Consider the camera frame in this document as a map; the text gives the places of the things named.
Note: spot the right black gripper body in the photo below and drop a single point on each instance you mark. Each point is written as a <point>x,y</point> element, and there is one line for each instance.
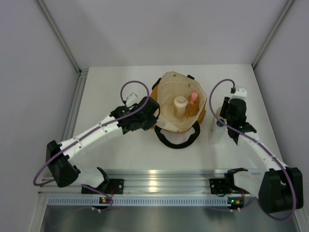
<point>224,111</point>

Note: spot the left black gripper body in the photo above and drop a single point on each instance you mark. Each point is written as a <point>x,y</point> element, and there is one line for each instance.
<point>148,123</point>

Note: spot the yellow pump lotion bottle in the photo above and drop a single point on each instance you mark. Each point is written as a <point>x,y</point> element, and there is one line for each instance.
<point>218,111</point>

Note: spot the white bottle black cap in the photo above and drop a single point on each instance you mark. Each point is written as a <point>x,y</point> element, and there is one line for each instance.
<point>217,130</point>

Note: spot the beige cylindrical bottle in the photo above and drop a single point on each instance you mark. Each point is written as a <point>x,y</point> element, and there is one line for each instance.
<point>180,105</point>

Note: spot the orange bottle pink cap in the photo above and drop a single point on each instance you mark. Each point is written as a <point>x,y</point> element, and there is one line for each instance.
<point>193,105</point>

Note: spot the tan canvas tote bag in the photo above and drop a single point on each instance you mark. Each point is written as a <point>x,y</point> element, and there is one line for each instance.
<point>164,91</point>

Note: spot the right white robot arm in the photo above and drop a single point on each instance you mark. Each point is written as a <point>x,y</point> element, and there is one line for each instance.
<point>281,187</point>

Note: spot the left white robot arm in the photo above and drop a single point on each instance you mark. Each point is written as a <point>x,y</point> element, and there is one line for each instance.
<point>67,157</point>

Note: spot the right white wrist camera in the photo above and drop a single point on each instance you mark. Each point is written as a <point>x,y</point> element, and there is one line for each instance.
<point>238,92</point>

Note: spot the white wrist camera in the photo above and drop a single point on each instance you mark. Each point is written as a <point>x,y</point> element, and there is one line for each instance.
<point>238,92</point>
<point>131,99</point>

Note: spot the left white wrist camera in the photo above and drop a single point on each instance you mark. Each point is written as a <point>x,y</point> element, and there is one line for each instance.
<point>131,99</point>

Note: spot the aluminium mounting rail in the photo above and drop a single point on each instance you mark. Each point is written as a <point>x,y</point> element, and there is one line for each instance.
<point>146,182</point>

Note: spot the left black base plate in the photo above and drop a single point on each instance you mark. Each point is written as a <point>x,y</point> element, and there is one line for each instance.
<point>112,186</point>

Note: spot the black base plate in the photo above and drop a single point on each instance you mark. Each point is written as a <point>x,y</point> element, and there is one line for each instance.
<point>219,187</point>
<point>112,186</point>

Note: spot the left aluminium frame post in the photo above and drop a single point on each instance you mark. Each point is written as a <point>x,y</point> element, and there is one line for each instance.
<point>59,36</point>

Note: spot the aluminium frame post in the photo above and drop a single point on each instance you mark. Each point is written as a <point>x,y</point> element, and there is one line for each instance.
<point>274,30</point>
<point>59,36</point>

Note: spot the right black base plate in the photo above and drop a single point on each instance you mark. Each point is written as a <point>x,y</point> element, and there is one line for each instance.
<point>219,187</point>

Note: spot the right aluminium frame post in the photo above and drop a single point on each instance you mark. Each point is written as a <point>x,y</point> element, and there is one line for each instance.
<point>274,30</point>

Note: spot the slotted grey cable duct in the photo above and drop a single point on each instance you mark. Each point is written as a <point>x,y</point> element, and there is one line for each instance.
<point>142,201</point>

